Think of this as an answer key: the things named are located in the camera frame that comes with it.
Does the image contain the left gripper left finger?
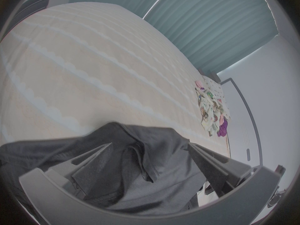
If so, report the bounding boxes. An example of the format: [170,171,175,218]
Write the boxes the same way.
[44,142,113,200]

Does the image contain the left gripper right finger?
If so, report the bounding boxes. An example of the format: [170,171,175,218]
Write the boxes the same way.
[187,142,254,198]

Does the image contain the black T-shirt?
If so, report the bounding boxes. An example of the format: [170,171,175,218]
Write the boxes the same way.
[0,122,207,216]

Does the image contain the bed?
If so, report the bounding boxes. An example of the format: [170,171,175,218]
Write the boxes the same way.
[0,1,262,208]

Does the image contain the purple satin garment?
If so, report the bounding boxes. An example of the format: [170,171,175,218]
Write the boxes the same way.
[217,119,228,137]

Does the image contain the white printed pyjama garment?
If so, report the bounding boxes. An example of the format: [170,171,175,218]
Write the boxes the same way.
[195,83,224,138]

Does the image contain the white printed pillow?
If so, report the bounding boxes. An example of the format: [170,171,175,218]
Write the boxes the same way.
[203,75,231,120]

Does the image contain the grey white bedside table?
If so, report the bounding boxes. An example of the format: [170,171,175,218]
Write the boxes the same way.
[197,67,221,83]

